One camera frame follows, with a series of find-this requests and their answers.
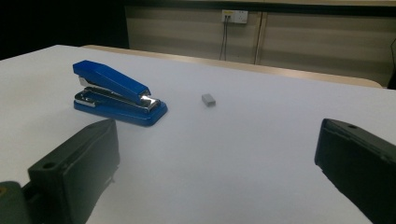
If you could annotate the black curtain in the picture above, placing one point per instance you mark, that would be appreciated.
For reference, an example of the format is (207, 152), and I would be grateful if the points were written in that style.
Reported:
(56, 21)

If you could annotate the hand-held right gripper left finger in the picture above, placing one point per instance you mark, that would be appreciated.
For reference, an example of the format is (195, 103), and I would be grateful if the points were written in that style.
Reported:
(77, 161)

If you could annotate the blue stapler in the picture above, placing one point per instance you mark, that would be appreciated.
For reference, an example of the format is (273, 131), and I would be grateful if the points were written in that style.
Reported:
(112, 84)

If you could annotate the black horizontal bar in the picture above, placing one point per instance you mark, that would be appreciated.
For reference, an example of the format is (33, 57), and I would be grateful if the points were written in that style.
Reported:
(280, 6)

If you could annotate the white board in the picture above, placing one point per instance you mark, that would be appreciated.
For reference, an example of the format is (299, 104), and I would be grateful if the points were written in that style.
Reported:
(236, 155)

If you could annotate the white wall socket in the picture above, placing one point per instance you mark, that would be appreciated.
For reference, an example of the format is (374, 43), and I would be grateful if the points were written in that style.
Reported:
(235, 16)

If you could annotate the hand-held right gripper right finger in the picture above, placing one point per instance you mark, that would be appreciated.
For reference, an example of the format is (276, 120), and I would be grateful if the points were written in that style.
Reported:
(361, 161)

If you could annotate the gray staple block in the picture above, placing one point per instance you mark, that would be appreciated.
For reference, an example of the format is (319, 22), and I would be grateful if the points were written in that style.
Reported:
(208, 100)

